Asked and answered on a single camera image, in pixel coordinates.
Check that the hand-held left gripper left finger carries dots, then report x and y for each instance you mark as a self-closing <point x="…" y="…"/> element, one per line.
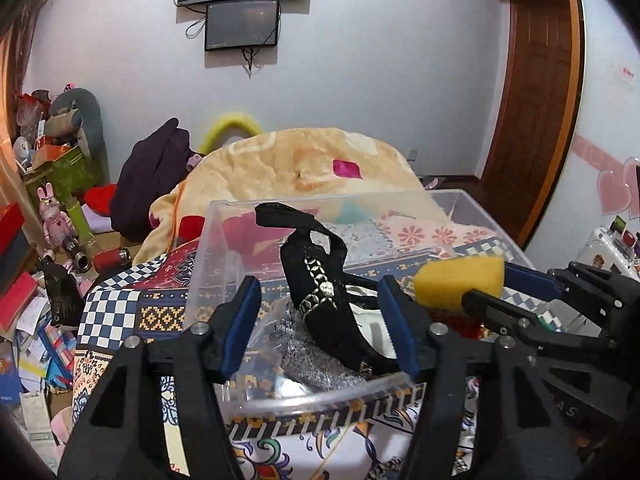
<point x="242" y="321"/>

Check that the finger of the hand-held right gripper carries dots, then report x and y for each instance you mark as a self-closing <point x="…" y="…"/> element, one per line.
<point x="532" y="280"/>
<point x="495" y="310"/>

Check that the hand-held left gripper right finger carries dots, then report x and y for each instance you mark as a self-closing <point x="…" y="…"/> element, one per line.
<point x="396" y="321"/>

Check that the yellow sponge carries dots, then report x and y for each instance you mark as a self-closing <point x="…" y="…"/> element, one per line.
<point x="460" y="280"/>

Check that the clear plastic storage box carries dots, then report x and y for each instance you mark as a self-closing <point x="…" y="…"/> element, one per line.
<point x="220" y="260"/>

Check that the black embellished sandal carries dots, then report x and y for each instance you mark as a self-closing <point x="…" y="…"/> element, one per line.
<point x="320" y="300"/>

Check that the white cloth item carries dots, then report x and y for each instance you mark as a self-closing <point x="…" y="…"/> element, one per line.
<point x="372" y="320"/>

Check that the silver glitter cloth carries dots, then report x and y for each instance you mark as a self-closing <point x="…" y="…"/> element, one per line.
<point x="310" y="357"/>

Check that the white suitcase with stickers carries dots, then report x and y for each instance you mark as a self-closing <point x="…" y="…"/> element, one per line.
<point x="607" y="252"/>

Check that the patterned bedspread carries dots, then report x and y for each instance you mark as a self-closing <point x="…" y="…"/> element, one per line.
<point x="125" y="310"/>

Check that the red cylinder can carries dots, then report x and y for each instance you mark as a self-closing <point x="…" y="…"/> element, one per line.
<point x="111" y="258"/>

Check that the beige fleece blanket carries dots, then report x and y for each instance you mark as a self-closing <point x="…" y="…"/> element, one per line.
<point x="280" y="165"/>

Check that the dark purple garment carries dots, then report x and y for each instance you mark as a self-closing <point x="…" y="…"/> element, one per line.
<point x="150" y="180"/>

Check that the wooden door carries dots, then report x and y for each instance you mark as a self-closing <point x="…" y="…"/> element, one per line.
<point x="535" y="110"/>

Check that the black figurine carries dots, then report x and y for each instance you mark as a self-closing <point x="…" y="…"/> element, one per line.
<point x="61" y="292"/>

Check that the red cloth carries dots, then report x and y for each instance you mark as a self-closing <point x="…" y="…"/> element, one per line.
<point x="100" y="199"/>

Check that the green toy tube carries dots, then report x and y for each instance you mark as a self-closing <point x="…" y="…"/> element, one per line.
<point x="77" y="230"/>

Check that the pile of papers and books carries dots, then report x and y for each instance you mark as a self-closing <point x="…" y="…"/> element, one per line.
<point x="35" y="360"/>

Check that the pink rabbit toy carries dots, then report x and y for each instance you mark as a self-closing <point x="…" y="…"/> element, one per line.
<point x="52" y="215"/>

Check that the green cardboard box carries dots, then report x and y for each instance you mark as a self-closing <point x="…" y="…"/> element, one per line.
<point x="65" y="170"/>

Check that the red flat box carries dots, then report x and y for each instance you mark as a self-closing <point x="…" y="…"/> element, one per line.
<point x="12" y="240"/>

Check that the grey plush toy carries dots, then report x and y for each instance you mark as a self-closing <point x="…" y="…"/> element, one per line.
<point x="85" y="110"/>

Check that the pink heart wall stickers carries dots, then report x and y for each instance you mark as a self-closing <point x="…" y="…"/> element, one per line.
<point x="617" y="192"/>

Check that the white wall sign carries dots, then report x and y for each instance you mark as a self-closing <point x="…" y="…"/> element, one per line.
<point x="629" y="72"/>

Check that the small black wall monitor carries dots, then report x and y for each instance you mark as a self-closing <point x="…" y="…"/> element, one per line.
<point x="241" y="25"/>

